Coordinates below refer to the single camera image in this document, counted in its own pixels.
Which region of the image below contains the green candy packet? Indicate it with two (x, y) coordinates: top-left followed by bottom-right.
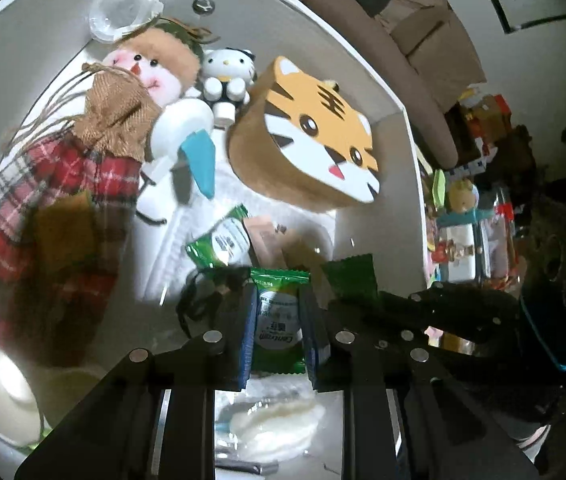
(251, 268), (310, 374)

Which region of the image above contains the clear toothbrush case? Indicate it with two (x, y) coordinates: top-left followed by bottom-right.
(215, 374), (325, 463)

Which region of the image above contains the clear plastic cup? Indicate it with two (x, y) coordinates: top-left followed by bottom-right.
(88, 0), (164, 44)

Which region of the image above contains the tiger face box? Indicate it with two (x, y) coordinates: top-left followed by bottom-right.
(227, 56), (381, 212)

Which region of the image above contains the plaid scarecrow doll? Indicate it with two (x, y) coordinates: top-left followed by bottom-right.
(0, 18), (213, 366)

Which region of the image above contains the white storage tray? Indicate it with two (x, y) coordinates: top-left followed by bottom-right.
(0, 0), (428, 480)

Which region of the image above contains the brown sofa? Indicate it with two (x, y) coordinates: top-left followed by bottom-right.
(300, 0), (486, 169)

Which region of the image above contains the hello kitty figurine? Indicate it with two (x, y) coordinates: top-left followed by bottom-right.
(199, 48), (257, 129)

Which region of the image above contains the black cord bracelet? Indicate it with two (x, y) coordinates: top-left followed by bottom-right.
(177, 266), (244, 338)

